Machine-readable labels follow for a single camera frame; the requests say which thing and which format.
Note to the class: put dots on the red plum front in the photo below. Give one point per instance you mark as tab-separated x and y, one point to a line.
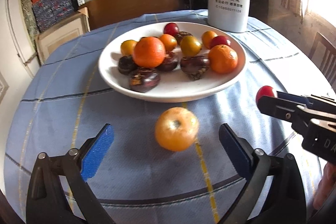
220	40

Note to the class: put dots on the small orange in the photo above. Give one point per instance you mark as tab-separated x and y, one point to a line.
127	47
168	41

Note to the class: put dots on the small orange back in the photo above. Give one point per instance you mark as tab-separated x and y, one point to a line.
127	47

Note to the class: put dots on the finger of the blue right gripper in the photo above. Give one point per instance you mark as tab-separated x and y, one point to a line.
294	98

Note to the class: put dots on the yellow orange fruit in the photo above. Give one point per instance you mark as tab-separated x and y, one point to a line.
190	46

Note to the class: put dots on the wooden chair back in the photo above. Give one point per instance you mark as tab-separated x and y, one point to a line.
105	12

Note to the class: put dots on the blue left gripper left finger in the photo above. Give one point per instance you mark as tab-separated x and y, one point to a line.
94	150

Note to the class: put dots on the stacked patterned boxes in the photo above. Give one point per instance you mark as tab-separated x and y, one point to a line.
49	12

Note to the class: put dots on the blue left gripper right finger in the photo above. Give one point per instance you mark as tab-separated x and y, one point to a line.
238	151

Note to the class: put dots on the wooden chair right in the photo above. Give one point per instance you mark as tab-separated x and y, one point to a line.
323	52

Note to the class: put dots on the large pale orange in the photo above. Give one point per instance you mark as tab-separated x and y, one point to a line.
176	129

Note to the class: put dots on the large bumpy orange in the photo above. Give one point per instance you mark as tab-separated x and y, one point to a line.
223	59

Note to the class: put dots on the dark water chestnut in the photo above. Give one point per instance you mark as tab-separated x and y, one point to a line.
195	67
126	65
169	63
143	80
180	35

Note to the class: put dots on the white oval plate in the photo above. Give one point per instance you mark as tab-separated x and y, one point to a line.
174	86

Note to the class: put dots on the person right hand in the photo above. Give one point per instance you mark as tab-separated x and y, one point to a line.
325	186

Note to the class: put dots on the blue checked tablecloth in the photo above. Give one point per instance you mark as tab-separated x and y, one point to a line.
138	181

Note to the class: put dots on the red plum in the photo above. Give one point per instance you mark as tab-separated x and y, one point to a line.
220	40
171	29
266	91

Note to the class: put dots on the dark water chestnut front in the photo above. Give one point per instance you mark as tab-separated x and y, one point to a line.
195	67

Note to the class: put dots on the wooden chair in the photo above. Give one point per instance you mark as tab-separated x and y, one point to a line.
323	52
105	12

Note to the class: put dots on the dark water chestnut top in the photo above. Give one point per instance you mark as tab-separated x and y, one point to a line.
180	35

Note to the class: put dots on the small orange fruit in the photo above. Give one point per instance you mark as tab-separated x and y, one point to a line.
207	38

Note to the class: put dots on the large smooth orange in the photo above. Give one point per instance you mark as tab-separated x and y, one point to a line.
149	52

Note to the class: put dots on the dark water chestnut back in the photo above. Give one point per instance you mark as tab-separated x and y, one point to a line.
143	80

